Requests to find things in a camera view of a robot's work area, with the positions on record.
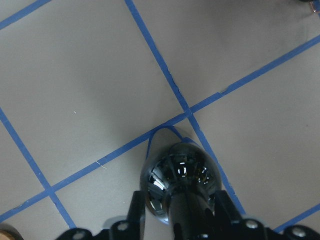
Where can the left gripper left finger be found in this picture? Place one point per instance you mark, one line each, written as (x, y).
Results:
(136, 216)

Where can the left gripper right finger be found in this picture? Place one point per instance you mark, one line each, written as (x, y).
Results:
(224, 209)

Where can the dark wine bottle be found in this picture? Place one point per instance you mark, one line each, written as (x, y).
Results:
(179, 180)

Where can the wooden tray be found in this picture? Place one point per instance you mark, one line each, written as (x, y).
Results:
(8, 232)

